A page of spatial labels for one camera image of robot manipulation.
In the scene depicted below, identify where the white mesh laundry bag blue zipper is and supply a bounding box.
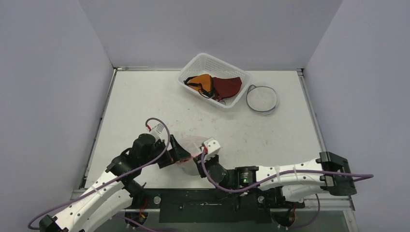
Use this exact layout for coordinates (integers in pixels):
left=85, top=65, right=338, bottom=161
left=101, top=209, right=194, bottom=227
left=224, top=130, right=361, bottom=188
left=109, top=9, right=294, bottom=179
left=246, top=85, right=279, bottom=115

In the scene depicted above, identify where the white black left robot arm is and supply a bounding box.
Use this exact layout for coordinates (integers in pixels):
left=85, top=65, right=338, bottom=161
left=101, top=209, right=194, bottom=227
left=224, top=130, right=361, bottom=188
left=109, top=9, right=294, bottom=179
left=39, top=133, right=191, bottom=232

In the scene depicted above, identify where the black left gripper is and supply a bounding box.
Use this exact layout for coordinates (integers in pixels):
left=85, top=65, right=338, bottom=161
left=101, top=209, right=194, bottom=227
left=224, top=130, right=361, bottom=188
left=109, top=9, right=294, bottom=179
left=141, top=134, right=190, bottom=168

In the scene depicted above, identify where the white mesh bag pink zipper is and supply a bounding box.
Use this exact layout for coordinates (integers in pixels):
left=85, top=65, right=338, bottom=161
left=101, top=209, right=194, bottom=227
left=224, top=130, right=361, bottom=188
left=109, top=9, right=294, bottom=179
left=177, top=136, right=207, bottom=176

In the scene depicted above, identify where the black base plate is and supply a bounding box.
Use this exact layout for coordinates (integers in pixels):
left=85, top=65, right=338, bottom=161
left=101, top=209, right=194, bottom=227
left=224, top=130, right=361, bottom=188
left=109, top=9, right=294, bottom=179
left=128, top=188, right=305, bottom=224

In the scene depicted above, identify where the dark red orange bra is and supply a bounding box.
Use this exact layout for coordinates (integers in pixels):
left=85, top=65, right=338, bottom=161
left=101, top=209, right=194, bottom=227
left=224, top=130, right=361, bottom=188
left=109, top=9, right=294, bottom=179
left=183, top=74, right=242, bottom=102

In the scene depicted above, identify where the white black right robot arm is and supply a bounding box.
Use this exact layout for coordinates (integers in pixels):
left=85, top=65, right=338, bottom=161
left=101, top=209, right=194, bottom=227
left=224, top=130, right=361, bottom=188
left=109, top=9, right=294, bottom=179
left=194, top=151, right=357, bottom=207

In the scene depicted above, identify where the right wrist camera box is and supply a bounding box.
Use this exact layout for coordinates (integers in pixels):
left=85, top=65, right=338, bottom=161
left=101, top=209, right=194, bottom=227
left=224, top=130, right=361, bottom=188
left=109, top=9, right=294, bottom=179
left=200, top=137, right=221, bottom=161

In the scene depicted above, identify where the white plastic basket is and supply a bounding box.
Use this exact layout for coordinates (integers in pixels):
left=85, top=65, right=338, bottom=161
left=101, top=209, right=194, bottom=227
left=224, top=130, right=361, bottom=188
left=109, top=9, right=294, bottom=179
left=176, top=53, right=252, bottom=110

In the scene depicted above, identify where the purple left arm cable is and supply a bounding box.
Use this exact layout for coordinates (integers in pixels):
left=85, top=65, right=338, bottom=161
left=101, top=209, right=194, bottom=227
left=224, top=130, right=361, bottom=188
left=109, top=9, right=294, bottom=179
left=28, top=117, right=172, bottom=232

